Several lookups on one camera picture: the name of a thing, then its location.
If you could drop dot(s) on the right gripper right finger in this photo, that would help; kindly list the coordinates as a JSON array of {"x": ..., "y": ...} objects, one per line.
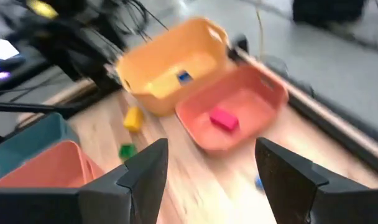
[{"x": 301, "y": 193}]

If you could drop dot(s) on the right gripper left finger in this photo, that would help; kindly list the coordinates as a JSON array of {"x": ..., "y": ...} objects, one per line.
[{"x": 114, "y": 199}]

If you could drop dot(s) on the blue rectangular toy brick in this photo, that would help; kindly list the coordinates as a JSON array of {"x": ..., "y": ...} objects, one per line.
[
  {"x": 259, "y": 183},
  {"x": 184, "y": 77}
]

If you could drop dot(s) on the yellow rectangular toy block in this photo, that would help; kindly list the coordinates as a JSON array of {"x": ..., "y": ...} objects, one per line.
[{"x": 133, "y": 119}]

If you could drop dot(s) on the red rectangular toy block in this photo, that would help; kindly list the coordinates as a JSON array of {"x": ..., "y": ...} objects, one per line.
[{"x": 224, "y": 119}]

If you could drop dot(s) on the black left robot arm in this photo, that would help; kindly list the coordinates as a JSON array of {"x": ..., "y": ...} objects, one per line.
[{"x": 92, "y": 62}]

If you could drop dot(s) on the green square hollow block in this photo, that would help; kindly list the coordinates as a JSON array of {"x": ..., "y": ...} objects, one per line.
[{"x": 127, "y": 151}]

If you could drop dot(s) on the large orange plastic bin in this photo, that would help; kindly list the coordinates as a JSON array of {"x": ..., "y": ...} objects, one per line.
[{"x": 52, "y": 168}]

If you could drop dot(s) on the black side desk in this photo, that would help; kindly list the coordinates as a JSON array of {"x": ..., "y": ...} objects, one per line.
[{"x": 8, "y": 85}]

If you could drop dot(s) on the small orange plastic bin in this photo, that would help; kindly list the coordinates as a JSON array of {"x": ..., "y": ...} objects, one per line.
[{"x": 257, "y": 102}]

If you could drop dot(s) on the teal plastic bin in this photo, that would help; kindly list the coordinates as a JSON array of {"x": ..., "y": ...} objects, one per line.
[{"x": 30, "y": 140}]

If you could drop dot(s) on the yellow plastic bin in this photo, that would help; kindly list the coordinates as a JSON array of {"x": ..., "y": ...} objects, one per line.
[{"x": 164, "y": 59}]

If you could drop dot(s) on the black plastic crate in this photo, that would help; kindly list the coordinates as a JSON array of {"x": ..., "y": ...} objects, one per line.
[{"x": 329, "y": 11}]

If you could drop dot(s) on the black aluminium table frame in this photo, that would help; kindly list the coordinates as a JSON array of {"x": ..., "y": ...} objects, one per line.
[{"x": 341, "y": 141}]

